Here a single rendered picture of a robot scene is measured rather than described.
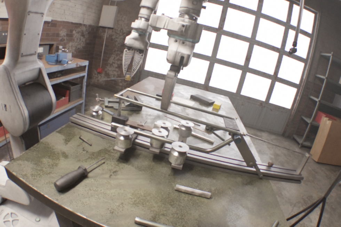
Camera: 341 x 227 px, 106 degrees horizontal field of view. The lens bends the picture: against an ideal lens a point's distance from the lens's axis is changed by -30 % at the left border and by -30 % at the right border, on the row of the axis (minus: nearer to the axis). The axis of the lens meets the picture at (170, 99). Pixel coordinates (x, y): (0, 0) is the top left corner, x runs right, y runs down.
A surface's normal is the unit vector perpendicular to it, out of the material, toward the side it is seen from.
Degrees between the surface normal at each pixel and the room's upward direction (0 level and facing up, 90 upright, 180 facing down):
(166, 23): 90
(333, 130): 82
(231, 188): 0
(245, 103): 90
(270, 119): 90
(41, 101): 65
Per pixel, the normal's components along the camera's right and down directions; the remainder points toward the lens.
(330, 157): -0.11, 0.11
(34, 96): 0.84, -0.50
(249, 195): 0.22, -0.93
